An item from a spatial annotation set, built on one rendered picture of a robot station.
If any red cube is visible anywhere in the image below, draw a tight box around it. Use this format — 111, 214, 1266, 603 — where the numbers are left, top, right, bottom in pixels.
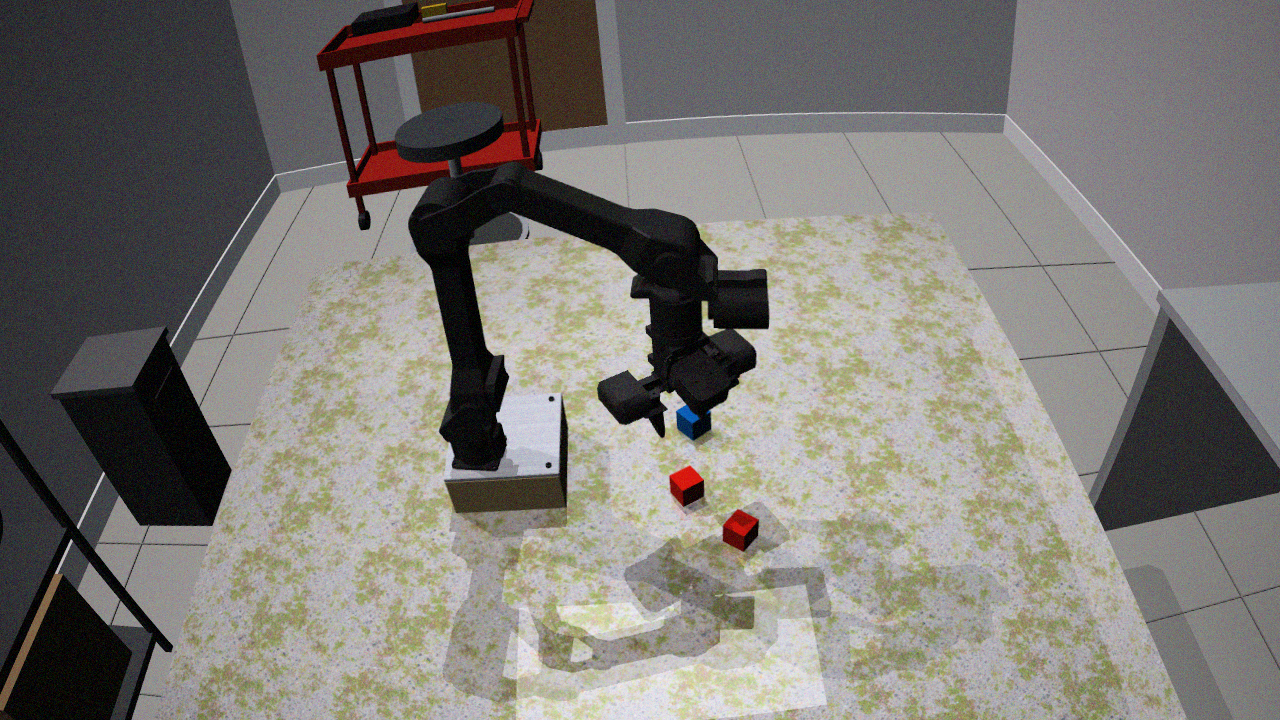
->
722, 509, 759, 552
669, 466, 705, 507

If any blue cube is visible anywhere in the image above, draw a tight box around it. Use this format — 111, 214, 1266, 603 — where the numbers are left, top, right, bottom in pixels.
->
676, 405, 710, 441

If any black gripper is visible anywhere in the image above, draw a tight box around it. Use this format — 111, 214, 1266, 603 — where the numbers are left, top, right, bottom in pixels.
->
596, 323, 756, 439

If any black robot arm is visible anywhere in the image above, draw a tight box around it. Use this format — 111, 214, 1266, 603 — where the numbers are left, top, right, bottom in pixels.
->
408, 161, 771, 471

